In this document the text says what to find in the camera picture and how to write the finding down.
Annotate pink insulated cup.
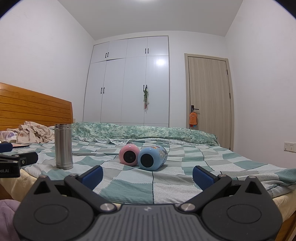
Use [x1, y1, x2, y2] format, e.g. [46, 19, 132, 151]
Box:
[119, 144, 140, 166]

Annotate blue cartoon insulated cup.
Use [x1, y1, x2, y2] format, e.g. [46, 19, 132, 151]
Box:
[137, 146, 168, 171]

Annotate crumpled beige floral clothing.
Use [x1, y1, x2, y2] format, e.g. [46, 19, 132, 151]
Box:
[1, 121, 55, 144]

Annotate wooden orange headboard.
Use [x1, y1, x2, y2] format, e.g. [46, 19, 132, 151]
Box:
[1, 83, 73, 131]

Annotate light wooden door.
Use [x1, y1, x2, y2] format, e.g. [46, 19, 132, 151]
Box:
[185, 53, 234, 150]

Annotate green hanging ornament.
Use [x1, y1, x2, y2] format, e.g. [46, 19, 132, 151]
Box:
[143, 85, 149, 111]

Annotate white built-in wardrobe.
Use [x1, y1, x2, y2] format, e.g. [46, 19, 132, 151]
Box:
[83, 36, 170, 127]

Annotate smartphone on bed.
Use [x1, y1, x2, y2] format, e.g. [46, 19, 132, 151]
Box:
[12, 144, 30, 148]

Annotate purple garment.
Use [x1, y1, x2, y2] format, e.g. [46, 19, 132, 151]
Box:
[0, 199, 20, 241]

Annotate orange hanging pouch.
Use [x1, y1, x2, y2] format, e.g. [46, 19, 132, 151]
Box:
[189, 111, 198, 126]

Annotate black door handle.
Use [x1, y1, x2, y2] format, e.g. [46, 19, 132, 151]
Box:
[191, 105, 200, 113]

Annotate checkered green bed sheet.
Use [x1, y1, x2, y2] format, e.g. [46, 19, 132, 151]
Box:
[13, 140, 295, 204]

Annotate tall stainless steel cup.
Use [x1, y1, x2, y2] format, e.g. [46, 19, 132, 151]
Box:
[55, 124, 73, 170]

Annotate white wall socket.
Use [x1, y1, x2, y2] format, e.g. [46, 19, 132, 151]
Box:
[284, 142, 296, 153]

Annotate green floral duvet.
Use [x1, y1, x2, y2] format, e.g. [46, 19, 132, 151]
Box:
[70, 122, 220, 146]

